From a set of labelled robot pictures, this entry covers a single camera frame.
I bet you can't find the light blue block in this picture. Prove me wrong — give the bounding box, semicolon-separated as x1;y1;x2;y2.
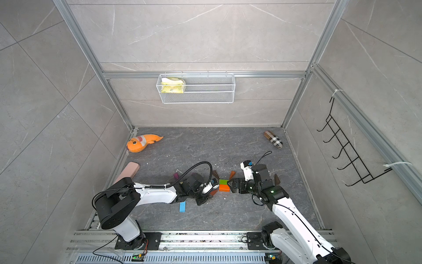
179;201;186;212

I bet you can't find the orange rectangular block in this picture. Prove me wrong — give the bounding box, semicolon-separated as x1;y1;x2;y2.
219;184;231;192

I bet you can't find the yellow white cloth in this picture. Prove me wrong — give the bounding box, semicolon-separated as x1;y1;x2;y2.
160;77;186;94

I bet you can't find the black wire hook rack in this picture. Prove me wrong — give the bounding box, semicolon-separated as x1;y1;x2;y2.
317;97;392;187

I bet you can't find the reddish brown wedge block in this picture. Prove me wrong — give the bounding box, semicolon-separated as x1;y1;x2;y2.
211;189;219;196

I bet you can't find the plaid brown case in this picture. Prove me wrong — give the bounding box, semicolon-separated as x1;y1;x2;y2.
264;130;284;149

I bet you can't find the dark brown wedge block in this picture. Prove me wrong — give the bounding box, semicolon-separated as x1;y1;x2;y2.
274;174;280;185
212;170;220;180

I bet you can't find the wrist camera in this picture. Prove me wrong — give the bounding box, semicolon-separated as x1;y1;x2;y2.
202;179;219;195
240;160;254;181

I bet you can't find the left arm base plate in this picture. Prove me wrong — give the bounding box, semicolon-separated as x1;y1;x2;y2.
114;232;162;250

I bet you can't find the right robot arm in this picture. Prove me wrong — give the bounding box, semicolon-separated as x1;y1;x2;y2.
227;161;352;264

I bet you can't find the orange brown wedge block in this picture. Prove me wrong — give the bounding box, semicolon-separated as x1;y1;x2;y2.
229;171;236;180

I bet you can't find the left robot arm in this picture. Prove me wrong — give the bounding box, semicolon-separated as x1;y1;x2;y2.
92;173;219;244

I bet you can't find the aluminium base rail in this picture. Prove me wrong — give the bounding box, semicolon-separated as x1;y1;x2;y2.
65;230;337;264

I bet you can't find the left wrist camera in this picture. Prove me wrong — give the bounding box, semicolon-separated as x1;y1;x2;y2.
202;179;219;195

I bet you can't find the white wire mesh basket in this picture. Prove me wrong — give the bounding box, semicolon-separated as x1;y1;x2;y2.
156;73;236;104

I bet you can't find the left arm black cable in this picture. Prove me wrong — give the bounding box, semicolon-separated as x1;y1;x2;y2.
91;161;214;263

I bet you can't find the orange fish plush toy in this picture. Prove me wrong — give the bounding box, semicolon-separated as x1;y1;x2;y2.
126;134;164;153

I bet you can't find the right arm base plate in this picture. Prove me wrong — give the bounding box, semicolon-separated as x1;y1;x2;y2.
245;231;292;250

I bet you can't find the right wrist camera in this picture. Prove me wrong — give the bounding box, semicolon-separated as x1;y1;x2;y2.
240;160;254;181

